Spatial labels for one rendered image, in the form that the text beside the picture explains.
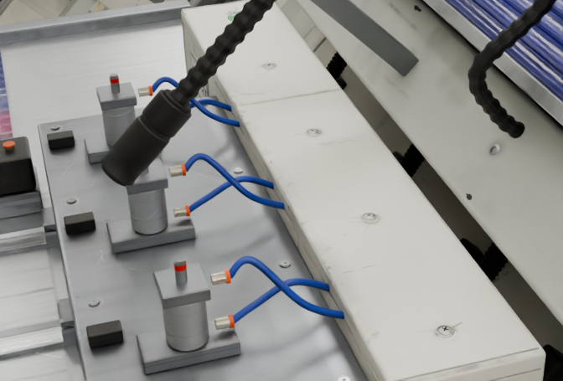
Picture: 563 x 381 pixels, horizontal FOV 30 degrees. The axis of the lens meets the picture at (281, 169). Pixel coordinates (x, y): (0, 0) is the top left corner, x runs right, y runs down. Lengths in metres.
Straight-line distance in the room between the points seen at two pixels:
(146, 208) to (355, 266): 0.13
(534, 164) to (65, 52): 0.57
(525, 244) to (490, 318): 0.05
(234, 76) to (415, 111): 0.16
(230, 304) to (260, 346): 0.04
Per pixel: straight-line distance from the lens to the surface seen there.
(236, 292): 0.59
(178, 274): 0.52
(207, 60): 0.45
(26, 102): 0.95
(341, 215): 0.61
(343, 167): 0.66
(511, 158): 0.60
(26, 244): 0.76
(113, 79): 0.71
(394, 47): 0.70
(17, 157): 0.77
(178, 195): 0.68
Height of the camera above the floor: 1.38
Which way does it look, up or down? 12 degrees down
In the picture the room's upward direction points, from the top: 42 degrees clockwise
